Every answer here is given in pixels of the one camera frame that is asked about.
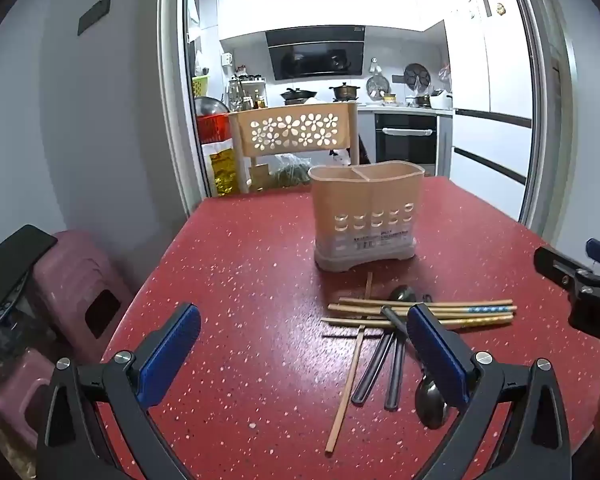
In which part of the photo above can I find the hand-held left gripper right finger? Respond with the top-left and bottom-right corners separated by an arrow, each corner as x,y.
406,302 -> 572,480

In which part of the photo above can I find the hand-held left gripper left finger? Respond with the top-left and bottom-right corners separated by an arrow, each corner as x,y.
36,302 -> 202,480

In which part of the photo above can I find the black-handled metal spoon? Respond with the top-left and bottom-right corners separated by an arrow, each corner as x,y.
379,306 -> 449,430

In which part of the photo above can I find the black-handled metal utensil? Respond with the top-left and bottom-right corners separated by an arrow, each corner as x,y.
351,294 -> 433,407

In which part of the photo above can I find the plain brown wooden chopstick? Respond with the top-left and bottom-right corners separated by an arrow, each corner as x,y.
326,271 -> 374,456

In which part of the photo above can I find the beige plastic utensil holder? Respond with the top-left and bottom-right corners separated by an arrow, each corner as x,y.
307,160 -> 426,272

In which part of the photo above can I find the pink plastic stool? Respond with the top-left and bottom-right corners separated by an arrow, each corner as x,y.
0,347 -> 56,453
30,230 -> 137,356

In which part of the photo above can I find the black flat device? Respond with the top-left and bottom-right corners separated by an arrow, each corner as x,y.
0,224 -> 59,333

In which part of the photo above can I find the black built-in oven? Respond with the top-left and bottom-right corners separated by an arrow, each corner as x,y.
373,112 -> 438,165

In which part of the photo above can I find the yellow foil bag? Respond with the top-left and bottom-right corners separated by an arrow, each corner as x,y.
207,140 -> 241,197

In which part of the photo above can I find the small cardboard box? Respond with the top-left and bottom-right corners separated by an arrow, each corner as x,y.
250,162 -> 271,192

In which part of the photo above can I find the white refrigerator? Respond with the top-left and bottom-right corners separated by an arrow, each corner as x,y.
442,0 -> 536,223

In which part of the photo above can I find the bag of green vegetables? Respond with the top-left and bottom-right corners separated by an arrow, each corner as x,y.
272,154 -> 313,188

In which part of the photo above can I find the red plastic basket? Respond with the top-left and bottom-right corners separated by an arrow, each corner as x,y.
197,112 -> 232,143

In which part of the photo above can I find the round multi-cup hanging pan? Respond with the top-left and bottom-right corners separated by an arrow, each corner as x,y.
404,62 -> 432,90

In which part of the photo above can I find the beige flower-cutout storage cart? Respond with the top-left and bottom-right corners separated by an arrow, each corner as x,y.
227,101 -> 359,195

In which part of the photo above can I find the metal bowl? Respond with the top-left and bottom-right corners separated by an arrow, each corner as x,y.
195,96 -> 229,117

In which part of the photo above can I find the dark cooking pot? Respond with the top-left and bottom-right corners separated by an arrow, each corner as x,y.
329,81 -> 363,102

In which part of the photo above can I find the white spice rack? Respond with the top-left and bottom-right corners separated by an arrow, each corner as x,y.
228,74 -> 267,111

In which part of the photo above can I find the black wok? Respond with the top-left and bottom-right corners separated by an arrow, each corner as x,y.
280,87 -> 317,105

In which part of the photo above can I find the black range hood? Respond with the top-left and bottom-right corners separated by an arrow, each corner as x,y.
265,25 -> 366,82

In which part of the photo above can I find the dark wall panel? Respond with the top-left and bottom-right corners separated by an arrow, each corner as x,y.
76,0 -> 113,37

